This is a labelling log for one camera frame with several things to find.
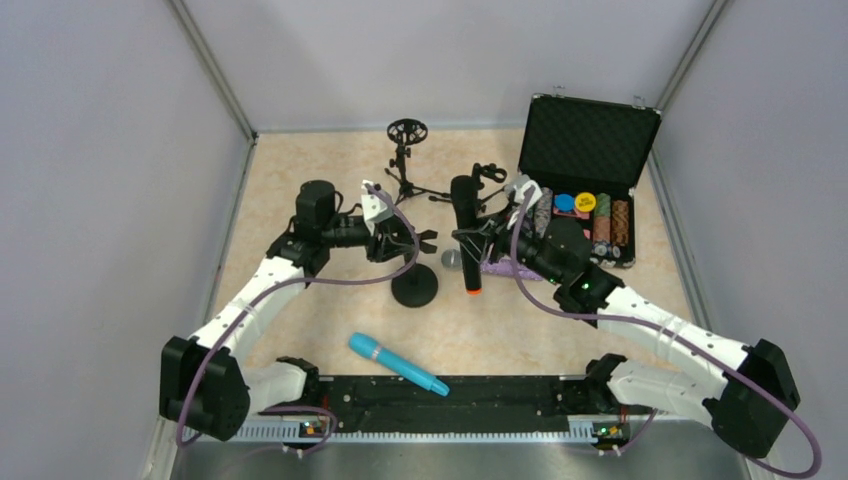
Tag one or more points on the purple glitter microphone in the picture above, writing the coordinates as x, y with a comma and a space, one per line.
451, 259

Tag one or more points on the black tripod shock-mount stand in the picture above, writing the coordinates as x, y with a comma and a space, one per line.
405, 133

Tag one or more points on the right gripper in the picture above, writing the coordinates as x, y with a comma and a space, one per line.
491, 235

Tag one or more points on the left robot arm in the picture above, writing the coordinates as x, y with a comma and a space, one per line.
205, 385

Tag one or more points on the black poker chip case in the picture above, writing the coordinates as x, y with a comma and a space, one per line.
573, 145

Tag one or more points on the black microphone orange end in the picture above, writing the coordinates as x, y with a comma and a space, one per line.
463, 191

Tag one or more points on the white cable duct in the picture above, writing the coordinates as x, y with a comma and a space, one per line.
294, 432

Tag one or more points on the brown poker chip stack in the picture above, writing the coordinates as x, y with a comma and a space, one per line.
620, 223

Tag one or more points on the black round-base mic stand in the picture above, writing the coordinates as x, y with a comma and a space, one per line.
418, 286

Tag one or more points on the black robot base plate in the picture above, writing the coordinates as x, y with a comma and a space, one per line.
475, 404

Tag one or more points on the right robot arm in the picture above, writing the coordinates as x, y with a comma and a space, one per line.
742, 392

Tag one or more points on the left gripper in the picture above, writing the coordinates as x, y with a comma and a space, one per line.
387, 240

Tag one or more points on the yellow dealer chip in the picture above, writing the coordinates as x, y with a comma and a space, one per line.
585, 202

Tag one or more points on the blue dealer chip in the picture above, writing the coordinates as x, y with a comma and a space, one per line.
564, 203

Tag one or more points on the blue orange poker chip stack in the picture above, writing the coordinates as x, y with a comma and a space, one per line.
543, 211

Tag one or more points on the green poker chip stack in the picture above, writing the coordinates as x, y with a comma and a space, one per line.
601, 230

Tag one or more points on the teal toy microphone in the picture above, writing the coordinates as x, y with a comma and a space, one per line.
369, 348

